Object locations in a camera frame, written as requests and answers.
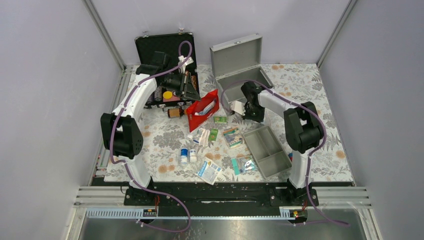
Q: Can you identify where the small white pill bottle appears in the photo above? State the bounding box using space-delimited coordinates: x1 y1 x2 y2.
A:
188 149 198 163

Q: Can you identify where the green small box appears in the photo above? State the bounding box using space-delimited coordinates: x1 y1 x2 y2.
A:
208 128 219 142
213 116 228 124

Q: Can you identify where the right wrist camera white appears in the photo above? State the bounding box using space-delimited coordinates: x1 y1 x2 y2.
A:
230 100 246 116

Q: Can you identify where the white blue pill bottle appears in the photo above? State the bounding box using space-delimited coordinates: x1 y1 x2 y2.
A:
180 148 189 165

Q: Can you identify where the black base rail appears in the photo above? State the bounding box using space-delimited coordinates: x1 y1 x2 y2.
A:
123 182 319 217

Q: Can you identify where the grey metal medicine box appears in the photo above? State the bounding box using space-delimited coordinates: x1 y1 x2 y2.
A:
210 33 274 115

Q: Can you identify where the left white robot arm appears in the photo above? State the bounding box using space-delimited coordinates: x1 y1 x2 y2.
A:
100 51 200 206

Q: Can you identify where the red first aid pouch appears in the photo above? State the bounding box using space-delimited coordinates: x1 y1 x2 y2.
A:
185 89 220 133

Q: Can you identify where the floral table mat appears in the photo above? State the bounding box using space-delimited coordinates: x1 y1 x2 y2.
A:
102 63 355 183

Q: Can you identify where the black poker chip case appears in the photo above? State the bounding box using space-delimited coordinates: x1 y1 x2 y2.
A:
134 32 200 109

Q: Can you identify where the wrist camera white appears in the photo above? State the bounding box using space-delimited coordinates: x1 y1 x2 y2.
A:
230 100 246 116
178 55 194 74

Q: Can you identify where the green small box upper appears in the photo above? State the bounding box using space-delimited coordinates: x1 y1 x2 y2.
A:
213 116 228 124

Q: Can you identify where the blue white wipes pack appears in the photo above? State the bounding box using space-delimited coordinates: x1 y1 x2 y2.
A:
194 100 216 116

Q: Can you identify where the clear bag with teal strip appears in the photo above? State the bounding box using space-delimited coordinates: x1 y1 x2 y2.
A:
231 155 257 176

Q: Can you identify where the white gauze sachet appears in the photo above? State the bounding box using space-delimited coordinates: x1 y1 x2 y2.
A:
195 158 223 186

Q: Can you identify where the grey plastic divider tray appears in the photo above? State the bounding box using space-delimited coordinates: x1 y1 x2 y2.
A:
243 125 292 180

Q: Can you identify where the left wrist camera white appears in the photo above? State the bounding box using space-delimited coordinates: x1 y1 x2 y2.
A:
178 55 194 74

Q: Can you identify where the amber medicine bottle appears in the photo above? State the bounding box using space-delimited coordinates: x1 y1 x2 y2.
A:
167 107 186 119

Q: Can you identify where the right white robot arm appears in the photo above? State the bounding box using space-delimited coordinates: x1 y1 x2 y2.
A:
241 81 326 206

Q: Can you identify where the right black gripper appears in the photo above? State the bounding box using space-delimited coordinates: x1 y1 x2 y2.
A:
242 103 266 123

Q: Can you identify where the green small box lower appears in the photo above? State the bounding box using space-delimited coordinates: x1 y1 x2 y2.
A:
208 128 219 142

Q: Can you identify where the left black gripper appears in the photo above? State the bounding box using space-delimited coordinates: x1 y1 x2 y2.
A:
159 70 201 102

